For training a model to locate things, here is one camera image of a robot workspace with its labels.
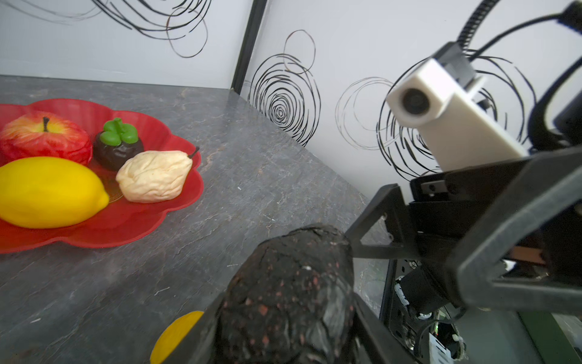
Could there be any red flower fruit bowl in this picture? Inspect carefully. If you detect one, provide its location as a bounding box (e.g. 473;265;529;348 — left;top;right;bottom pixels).
1;99;204;254

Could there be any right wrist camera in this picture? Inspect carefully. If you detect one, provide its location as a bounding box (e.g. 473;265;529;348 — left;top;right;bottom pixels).
386;42;527;171

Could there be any yellow lemon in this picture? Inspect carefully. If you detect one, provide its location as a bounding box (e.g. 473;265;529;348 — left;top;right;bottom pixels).
1;157;110;229

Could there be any red apple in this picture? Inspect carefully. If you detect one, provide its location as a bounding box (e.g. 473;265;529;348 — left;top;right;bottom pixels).
1;112;93;165

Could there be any small yellow fruit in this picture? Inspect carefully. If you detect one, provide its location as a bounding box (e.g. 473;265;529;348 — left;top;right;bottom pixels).
149;311;204;364

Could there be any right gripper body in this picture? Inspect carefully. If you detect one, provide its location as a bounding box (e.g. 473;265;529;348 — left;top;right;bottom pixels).
409;147;581;315

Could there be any dark avocado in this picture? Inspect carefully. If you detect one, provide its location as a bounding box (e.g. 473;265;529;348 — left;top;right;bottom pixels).
216;224;356;363

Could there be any dark mangosteen with green leaves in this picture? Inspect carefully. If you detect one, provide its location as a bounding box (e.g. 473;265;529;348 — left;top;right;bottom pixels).
93;118;145;171

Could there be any cream starfruit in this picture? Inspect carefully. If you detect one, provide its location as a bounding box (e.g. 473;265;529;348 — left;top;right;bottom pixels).
115;150;204;204

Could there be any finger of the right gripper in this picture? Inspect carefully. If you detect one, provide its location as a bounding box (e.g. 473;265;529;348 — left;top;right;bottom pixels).
345;184;418;259

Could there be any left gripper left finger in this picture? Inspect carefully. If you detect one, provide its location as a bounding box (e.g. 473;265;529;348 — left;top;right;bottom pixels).
162;292;225;364

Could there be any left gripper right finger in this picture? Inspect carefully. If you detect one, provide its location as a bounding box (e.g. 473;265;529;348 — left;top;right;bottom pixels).
353;293;416;364

